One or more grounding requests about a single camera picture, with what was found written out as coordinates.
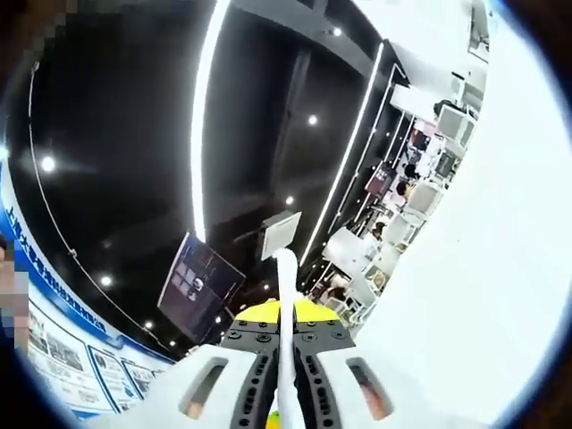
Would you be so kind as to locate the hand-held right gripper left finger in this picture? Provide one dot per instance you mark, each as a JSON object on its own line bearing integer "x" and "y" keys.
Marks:
{"x": 250, "y": 335}

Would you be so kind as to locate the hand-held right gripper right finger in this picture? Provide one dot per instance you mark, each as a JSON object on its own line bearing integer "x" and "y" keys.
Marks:
{"x": 322, "y": 335}

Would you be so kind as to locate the stack of printing papers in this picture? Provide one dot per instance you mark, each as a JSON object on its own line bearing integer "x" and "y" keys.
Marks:
{"x": 287, "y": 290}

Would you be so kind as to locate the large dark monitor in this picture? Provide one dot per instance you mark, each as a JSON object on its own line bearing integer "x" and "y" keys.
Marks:
{"x": 201, "y": 286}

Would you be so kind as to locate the ceiling air conditioner unit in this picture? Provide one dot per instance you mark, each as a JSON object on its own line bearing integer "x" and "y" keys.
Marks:
{"x": 281, "y": 232}

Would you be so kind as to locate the hanging red display screen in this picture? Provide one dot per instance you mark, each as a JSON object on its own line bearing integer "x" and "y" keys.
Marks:
{"x": 381, "y": 179}

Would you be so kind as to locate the curved ceiling light strip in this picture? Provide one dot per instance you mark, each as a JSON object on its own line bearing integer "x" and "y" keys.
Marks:
{"x": 344, "y": 152}

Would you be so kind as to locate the long ceiling light strip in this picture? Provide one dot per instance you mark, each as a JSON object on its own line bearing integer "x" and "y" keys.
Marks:
{"x": 199, "y": 134}

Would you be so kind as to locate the white mesh office chair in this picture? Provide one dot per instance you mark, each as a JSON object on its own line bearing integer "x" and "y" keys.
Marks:
{"x": 453, "y": 125}

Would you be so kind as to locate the blue white wall poster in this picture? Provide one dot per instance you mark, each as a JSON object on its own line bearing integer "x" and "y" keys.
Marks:
{"x": 67, "y": 339}

